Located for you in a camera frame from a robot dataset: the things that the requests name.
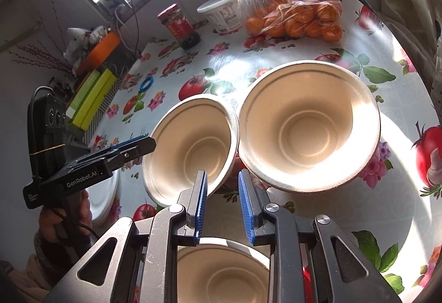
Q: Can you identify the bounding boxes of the dry red branches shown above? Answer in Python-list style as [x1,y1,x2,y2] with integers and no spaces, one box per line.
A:
[7,2,75,75]

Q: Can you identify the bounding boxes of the orange plastic tray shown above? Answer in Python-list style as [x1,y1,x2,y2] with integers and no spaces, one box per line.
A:
[74,32,121,77]

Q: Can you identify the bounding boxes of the fruit and flower printed tablecloth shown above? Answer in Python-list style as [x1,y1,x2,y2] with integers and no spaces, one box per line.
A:
[88,0,442,303]

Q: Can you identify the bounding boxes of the striped cardboard box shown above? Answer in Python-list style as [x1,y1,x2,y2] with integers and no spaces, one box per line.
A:
[85,78,124,148]

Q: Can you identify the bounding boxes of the person's left forearm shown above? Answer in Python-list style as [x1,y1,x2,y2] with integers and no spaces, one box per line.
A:
[27,232,81,290]

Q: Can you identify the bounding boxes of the black cable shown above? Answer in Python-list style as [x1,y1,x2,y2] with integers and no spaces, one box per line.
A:
[131,0,141,55]

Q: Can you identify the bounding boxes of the beige paper bowl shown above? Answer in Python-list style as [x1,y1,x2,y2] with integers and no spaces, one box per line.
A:
[142,95,240,208]
[238,60,381,194]
[176,237,272,303]

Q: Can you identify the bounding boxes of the flat pale green box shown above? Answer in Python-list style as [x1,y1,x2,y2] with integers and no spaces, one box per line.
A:
[66,70,101,119]

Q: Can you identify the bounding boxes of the white cable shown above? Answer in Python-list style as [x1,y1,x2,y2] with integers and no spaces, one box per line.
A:
[115,5,139,59]

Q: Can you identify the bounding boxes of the red label sauce jar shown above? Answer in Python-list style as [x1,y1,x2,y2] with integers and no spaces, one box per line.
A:
[157,4,201,49]

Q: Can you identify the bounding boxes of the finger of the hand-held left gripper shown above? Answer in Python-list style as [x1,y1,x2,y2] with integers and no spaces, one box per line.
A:
[90,135,149,153]
[98,137,157,171]

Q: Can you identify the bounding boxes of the person's left hand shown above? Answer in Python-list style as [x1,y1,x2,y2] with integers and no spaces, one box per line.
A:
[38,190,93,257]

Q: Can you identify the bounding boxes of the orange tray with clutter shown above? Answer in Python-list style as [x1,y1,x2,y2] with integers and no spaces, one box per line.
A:
[64,27,114,62]

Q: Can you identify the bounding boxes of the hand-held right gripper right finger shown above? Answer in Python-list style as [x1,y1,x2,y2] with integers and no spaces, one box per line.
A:
[238,169,403,303]

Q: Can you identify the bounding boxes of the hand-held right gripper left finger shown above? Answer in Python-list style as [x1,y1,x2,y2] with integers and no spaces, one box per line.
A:
[45,170,208,303]

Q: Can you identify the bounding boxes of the white smooth-rim foam plate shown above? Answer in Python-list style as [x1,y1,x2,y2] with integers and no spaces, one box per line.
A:
[94,201,118,221]

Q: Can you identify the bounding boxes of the white plastic tub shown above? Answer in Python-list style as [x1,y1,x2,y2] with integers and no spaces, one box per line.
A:
[197,0,244,35]

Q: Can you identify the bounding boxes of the bright green box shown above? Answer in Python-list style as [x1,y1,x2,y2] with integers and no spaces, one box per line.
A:
[71,70,117,130]

